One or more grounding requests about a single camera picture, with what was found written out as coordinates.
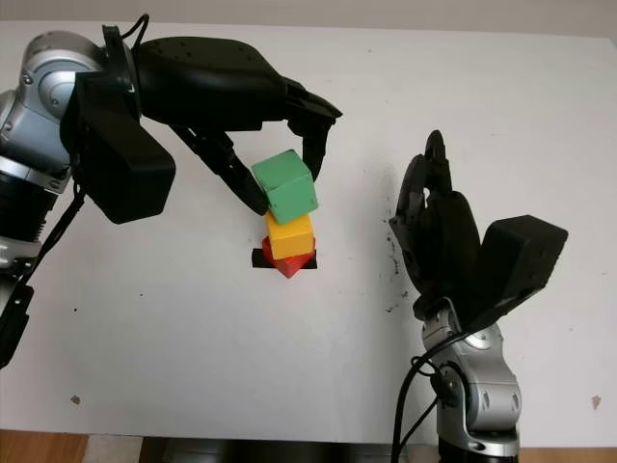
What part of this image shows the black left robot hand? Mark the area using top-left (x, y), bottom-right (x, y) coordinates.
top-left (132, 37), bottom-right (343, 216)

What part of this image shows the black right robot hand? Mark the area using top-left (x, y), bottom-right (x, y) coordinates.
top-left (389, 129), bottom-right (483, 324)

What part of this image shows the green cube block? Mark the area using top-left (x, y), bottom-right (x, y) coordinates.
top-left (251, 150), bottom-right (320, 225)

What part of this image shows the yellow cube block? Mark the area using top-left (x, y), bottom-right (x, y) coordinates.
top-left (265, 214), bottom-right (315, 260)

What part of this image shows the red cube block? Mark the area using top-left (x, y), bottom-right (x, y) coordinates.
top-left (261, 235), bottom-right (319, 280)

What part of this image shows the black tape strip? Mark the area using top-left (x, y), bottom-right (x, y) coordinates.
top-left (252, 248), bottom-right (318, 270)

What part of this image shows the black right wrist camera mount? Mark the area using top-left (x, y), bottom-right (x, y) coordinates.
top-left (462, 215), bottom-right (570, 334)

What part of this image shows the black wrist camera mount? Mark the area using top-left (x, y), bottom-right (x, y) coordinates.
top-left (60, 71), bottom-right (175, 225)
top-left (462, 215), bottom-right (570, 334)

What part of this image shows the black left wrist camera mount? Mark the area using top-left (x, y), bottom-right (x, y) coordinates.
top-left (60, 71), bottom-right (175, 225)

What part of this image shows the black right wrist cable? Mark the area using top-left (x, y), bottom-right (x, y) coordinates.
top-left (390, 332), bottom-right (464, 463)

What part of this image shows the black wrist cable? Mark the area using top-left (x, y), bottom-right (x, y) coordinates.
top-left (18, 13), bottom-right (151, 290)
top-left (390, 332), bottom-right (464, 463)

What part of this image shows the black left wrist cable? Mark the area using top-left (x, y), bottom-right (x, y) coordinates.
top-left (18, 13), bottom-right (151, 290)

